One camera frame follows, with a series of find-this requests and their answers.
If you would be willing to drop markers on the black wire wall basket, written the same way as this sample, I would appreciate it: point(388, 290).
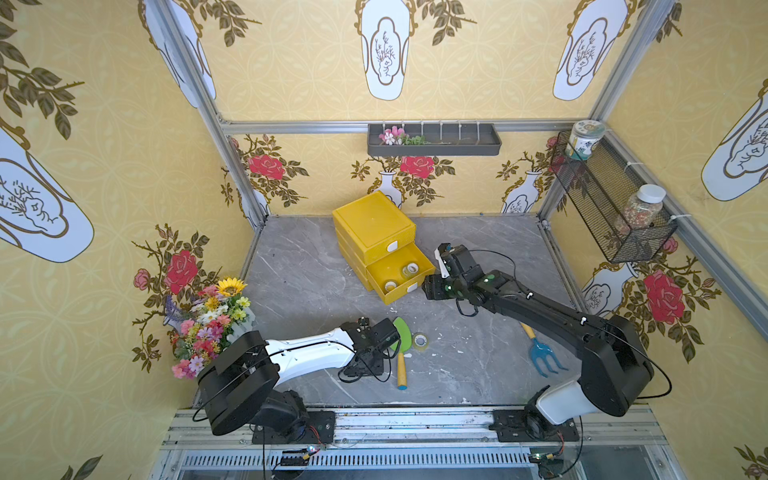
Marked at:
point(600, 188)

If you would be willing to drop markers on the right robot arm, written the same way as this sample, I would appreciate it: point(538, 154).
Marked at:
point(615, 368)

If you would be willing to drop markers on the grey wall shelf tray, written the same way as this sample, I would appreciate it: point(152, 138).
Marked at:
point(444, 139)

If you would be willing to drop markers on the blue hand rake yellow handle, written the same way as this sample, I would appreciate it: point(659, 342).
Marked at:
point(541, 355)

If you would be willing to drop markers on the small pink flowers on shelf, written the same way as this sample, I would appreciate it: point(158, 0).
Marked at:
point(398, 136)

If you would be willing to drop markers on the patterned jar green lid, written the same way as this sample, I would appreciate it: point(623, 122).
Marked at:
point(584, 137)

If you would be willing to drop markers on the yellow plastic drawer cabinet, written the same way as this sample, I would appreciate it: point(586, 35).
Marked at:
point(369, 229)

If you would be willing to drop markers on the clear jar white lid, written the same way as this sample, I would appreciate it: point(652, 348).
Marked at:
point(640, 209)

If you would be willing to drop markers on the colourful artificial flower bouquet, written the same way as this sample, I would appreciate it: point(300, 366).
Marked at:
point(198, 335)

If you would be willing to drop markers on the aluminium front rail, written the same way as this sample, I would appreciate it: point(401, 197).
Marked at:
point(397, 441)

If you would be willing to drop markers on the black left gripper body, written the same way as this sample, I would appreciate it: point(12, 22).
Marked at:
point(387, 335)

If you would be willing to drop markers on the green trowel yellow handle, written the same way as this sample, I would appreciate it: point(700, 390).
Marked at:
point(401, 366)

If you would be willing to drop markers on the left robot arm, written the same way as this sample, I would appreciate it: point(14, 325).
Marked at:
point(239, 387)

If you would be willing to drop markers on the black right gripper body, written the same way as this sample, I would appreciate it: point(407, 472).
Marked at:
point(435, 287)

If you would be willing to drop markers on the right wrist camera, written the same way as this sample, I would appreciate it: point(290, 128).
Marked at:
point(442, 265)

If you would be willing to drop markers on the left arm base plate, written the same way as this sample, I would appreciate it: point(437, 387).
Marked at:
point(312, 427)

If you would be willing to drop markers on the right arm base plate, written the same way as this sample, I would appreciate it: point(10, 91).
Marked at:
point(516, 425)

